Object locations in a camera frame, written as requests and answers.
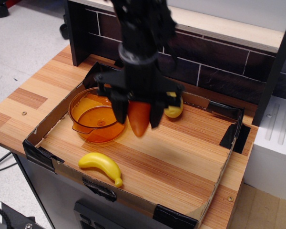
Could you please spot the orange plastic toy carrot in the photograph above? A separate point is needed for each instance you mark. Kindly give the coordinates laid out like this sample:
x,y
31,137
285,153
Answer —
x,y
139,117

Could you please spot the dark brick pattern backsplash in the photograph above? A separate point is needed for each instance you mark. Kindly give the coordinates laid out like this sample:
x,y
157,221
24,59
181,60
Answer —
x,y
232,64

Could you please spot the yellow plastic toy banana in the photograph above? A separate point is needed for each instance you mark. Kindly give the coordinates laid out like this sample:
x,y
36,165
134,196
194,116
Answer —
x,y
104,163

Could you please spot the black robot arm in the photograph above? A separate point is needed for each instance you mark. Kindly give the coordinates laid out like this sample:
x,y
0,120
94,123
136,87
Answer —
x,y
146,27

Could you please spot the yellow plastic toy potato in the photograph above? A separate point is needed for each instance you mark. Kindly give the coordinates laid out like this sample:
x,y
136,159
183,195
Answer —
x,y
174,111

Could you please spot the black metal bracket with screw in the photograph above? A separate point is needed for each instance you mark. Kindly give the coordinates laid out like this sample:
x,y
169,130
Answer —
x,y
11,219

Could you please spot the cardboard fence with black tape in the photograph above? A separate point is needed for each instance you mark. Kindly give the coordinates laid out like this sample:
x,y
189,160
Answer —
x,y
171,175

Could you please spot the orange transparent plastic pot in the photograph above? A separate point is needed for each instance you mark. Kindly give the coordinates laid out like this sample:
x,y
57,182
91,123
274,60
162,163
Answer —
x,y
93,118

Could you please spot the black control box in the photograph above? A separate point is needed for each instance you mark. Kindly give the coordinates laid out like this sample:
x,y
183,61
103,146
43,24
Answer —
x,y
89,219

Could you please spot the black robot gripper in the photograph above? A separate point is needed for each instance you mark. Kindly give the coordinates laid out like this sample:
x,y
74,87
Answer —
x,y
141,81

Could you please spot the white grooved sink block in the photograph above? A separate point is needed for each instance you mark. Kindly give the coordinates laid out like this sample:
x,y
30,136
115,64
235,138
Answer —
x,y
266,168

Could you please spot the black chair caster wheel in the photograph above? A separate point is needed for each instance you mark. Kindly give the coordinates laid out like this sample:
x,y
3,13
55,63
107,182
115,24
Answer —
x,y
64,31

